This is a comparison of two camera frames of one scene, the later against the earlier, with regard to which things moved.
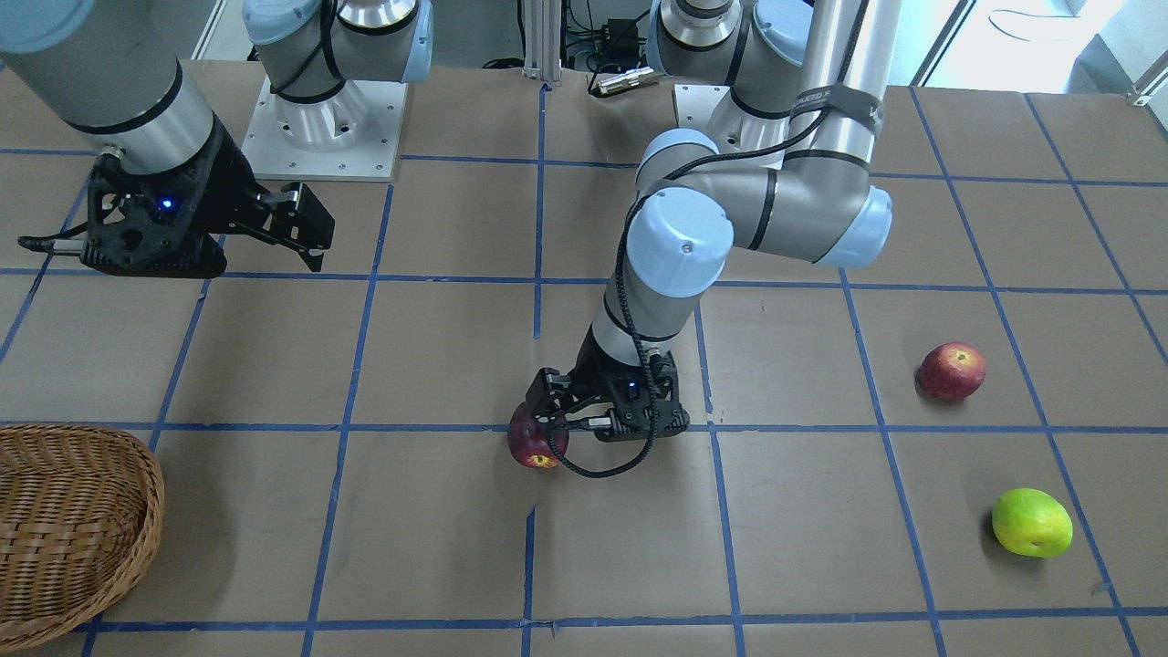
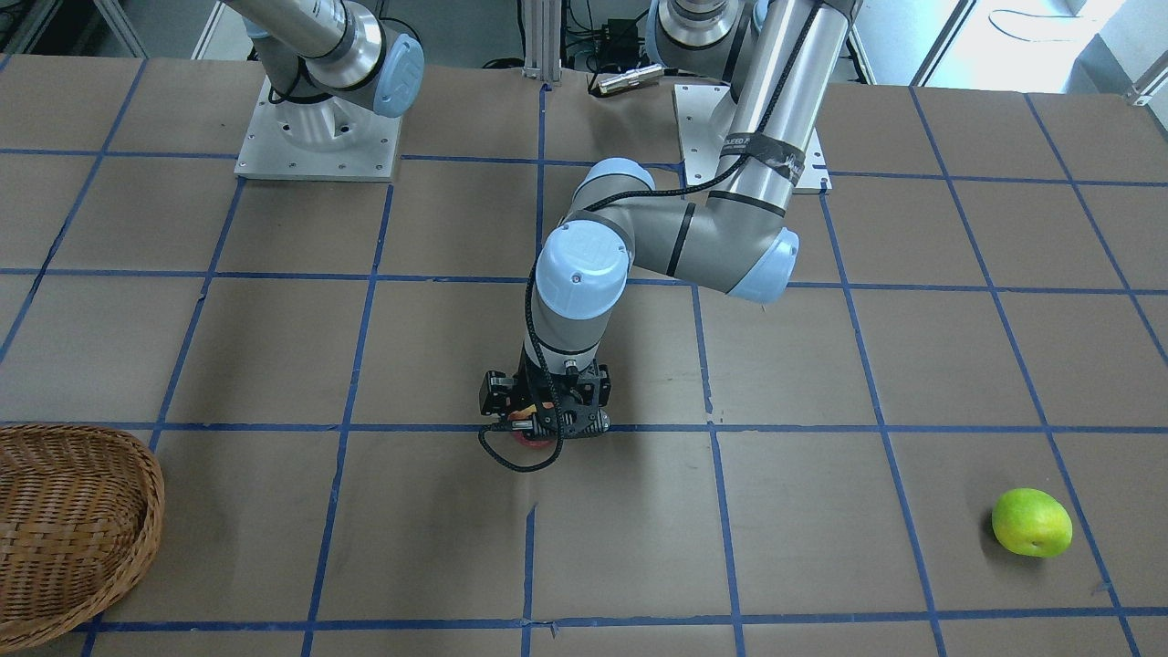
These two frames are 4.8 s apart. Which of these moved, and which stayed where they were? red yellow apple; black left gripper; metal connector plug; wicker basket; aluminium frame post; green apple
Moved: black left gripper; red yellow apple
Stayed: wicker basket; green apple; metal connector plug; aluminium frame post
